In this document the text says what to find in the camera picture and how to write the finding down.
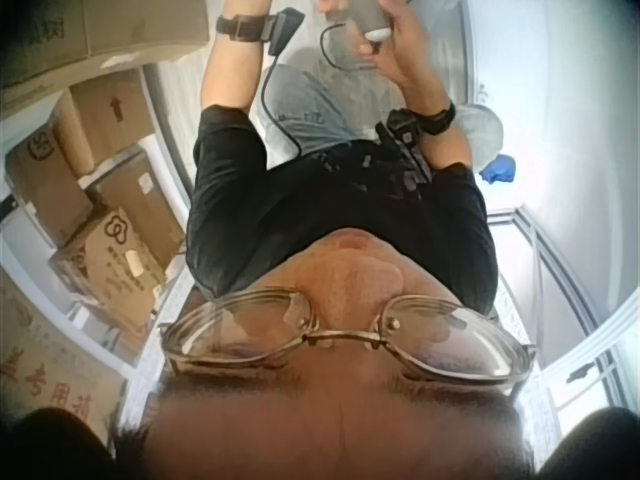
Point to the pile of cardboard cartons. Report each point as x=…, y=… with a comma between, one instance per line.
x=75, y=150

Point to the black wrist band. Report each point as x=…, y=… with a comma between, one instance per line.
x=245, y=27
x=425, y=122

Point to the blue cloth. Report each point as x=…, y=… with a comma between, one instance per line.
x=500, y=170

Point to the person's right hand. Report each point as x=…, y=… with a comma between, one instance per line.
x=412, y=55

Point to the white metal window frame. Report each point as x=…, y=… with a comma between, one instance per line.
x=560, y=280

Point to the gray handheld device white tip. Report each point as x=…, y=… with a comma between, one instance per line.
x=362, y=15

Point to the person's left hand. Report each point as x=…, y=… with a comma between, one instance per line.
x=245, y=7

